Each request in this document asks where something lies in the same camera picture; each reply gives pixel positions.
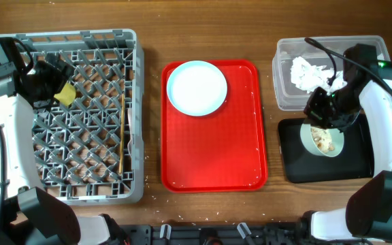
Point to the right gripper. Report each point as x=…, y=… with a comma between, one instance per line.
x=314, y=114

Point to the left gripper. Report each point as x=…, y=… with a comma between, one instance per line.
x=59, y=77

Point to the yellow plastic cup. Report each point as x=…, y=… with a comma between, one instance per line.
x=67, y=95

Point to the green bowl with food scraps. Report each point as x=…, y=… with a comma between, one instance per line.
x=321, y=142

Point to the white napkin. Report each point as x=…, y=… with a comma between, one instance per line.
x=307, y=77

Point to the wooden chopstick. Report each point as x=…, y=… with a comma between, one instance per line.
x=122, y=126

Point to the white plastic fork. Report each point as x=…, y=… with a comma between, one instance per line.
x=131, y=131

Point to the light blue plate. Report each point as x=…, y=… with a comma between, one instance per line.
x=196, y=88

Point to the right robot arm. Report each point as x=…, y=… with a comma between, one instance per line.
x=368, y=213

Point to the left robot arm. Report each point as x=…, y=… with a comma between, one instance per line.
x=28, y=214

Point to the grey dishwasher rack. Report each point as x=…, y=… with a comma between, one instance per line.
x=76, y=148

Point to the clear plastic bin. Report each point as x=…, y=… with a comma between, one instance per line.
x=288, y=96

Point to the black plastic bin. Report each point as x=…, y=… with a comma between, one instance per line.
x=356, y=159

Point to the red plastic tray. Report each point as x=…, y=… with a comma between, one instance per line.
x=223, y=151

